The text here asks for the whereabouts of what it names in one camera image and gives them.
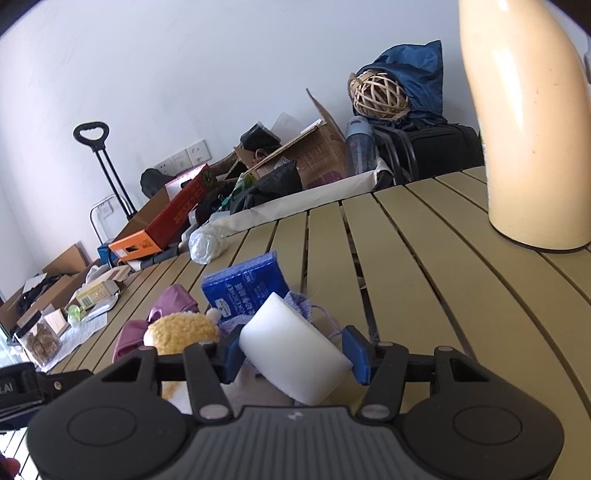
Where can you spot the clear snack jar black lid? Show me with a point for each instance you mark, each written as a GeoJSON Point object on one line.
{"type": "Point", "coordinates": [39, 341]}

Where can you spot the olive folding table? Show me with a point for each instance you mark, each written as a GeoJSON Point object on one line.
{"type": "Point", "coordinates": [415, 277]}

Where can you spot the pink satin cloth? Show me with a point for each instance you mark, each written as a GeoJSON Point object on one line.
{"type": "Point", "coordinates": [173, 302]}

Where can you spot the black cloth bag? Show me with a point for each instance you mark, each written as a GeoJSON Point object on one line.
{"type": "Point", "coordinates": [272, 184]}

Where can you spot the open floor cardboard box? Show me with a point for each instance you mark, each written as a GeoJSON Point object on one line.
{"type": "Point", "coordinates": [64, 265]}

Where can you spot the white sponge block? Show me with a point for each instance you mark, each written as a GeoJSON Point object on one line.
{"type": "Point", "coordinates": [295, 350]}

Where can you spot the white wall socket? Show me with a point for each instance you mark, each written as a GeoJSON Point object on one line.
{"type": "Point", "coordinates": [179, 161]}
{"type": "Point", "coordinates": [198, 152]}
{"type": "Point", "coordinates": [163, 167]}

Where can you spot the blue water bottle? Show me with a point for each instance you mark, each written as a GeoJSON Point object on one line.
{"type": "Point", "coordinates": [360, 147]}

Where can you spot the crumpled clear plastic bag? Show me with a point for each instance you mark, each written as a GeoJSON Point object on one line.
{"type": "Point", "coordinates": [205, 244]}

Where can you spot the blue tissue packet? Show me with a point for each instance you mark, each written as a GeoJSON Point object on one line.
{"type": "Point", "coordinates": [240, 286]}

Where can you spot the cream ceramic vase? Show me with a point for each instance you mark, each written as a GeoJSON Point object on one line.
{"type": "Point", "coordinates": [521, 138]}

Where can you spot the blue cloth bag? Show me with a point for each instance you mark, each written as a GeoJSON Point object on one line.
{"type": "Point", "coordinates": [415, 69]}

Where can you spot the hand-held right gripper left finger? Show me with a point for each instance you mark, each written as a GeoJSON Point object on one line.
{"type": "Point", "coordinates": [231, 355]}

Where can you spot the yellow fluffy plush toy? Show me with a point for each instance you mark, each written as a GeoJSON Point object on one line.
{"type": "Point", "coordinates": [180, 332]}

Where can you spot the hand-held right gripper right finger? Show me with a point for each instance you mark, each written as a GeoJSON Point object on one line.
{"type": "Point", "coordinates": [358, 357]}

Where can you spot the rattan ball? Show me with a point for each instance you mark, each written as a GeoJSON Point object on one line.
{"type": "Point", "coordinates": [378, 94]}

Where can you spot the black suitcase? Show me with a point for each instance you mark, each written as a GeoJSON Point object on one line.
{"type": "Point", "coordinates": [443, 147]}

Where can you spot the red cardboard box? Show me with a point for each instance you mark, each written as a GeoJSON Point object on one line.
{"type": "Point", "coordinates": [184, 203]}

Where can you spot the orange cardboard box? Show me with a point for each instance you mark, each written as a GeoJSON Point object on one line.
{"type": "Point", "coordinates": [136, 244]}

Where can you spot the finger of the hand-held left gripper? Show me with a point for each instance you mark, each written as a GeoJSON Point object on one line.
{"type": "Point", "coordinates": [57, 383]}

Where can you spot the small green cream box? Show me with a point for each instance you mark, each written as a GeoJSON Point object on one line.
{"type": "Point", "coordinates": [97, 295]}

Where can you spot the open printed cardboard box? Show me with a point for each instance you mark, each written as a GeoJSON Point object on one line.
{"type": "Point", "coordinates": [318, 152]}

